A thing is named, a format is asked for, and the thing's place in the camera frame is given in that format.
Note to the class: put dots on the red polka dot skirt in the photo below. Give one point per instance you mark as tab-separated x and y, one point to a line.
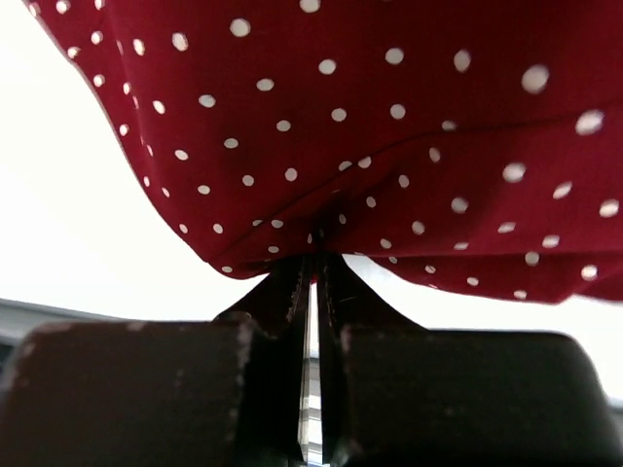
469	146

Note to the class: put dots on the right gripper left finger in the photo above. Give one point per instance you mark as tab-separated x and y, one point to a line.
224	392

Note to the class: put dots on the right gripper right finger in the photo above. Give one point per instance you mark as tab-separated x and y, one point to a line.
394	393

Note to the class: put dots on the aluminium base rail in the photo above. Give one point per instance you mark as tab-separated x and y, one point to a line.
19	318

